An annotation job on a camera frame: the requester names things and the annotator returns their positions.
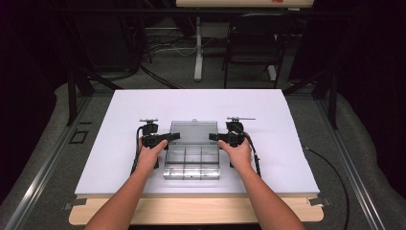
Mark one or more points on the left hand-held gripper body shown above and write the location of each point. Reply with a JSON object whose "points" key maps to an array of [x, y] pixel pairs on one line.
{"points": [[149, 129]]}

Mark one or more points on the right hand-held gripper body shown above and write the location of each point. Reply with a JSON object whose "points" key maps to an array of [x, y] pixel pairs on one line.
{"points": [[235, 131]]}

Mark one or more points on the clear plastic compartment box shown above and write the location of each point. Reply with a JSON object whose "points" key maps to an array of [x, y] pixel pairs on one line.
{"points": [[191, 156]]}

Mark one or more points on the person's right hand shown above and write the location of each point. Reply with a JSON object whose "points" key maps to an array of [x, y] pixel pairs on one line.
{"points": [[237, 156]]}

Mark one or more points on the person's left hand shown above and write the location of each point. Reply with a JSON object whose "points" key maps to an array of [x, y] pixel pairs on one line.
{"points": [[150, 158]]}

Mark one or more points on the black tape strip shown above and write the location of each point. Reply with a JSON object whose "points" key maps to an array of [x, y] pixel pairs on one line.
{"points": [[85, 123]]}

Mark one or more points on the short white desk leg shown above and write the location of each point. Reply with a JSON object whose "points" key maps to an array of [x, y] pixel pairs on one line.
{"points": [[272, 73]]}

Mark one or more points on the light wooden table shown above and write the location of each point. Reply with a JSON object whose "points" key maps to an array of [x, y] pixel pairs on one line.
{"points": [[191, 209]]}

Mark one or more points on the black folding chair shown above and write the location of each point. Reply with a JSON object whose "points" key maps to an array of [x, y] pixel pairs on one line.
{"points": [[255, 44]]}

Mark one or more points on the black metal frame stand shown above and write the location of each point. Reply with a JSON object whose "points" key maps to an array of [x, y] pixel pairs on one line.
{"points": [[333, 102], [72, 96]]}

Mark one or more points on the metal floor rail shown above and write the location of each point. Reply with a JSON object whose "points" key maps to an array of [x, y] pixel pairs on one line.
{"points": [[48, 163], [351, 172]]}

